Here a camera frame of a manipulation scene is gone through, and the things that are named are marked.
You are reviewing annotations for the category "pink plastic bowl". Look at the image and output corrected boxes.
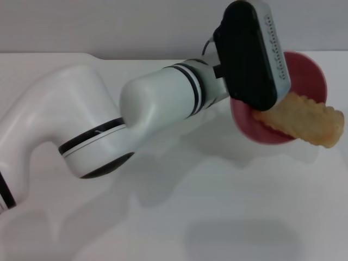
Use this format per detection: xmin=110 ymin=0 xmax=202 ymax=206
xmin=229 ymin=51 xmax=327 ymax=145

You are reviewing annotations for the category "ridged golden bread loaf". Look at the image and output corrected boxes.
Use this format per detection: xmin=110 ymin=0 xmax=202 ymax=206
xmin=252 ymin=91 xmax=345 ymax=150

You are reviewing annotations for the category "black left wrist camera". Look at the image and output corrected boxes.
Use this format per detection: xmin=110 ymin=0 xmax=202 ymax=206
xmin=213 ymin=0 xmax=291 ymax=111

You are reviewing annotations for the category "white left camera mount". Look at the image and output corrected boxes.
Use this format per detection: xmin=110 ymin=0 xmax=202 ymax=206
xmin=202 ymin=51 xmax=231 ymax=103

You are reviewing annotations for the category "grey left arm cable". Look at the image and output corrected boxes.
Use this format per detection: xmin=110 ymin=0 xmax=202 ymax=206
xmin=202 ymin=34 xmax=220 ymax=59

